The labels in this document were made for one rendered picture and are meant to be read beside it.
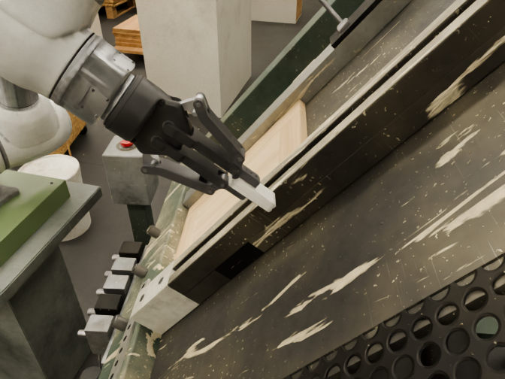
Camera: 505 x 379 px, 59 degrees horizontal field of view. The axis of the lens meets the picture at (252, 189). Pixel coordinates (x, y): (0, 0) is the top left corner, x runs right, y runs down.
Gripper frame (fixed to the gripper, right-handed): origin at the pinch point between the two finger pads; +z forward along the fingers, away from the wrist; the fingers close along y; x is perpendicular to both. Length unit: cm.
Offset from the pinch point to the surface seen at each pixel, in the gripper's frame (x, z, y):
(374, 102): 1.4, 3.9, 18.4
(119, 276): 31, 5, -58
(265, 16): 535, 78, -67
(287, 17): 528, 99, -50
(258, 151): 34.7, 9.8, -9.8
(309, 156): 2.6, 3.6, 7.5
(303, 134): 24.7, 10.3, 2.4
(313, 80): 39.1, 9.5, 8.4
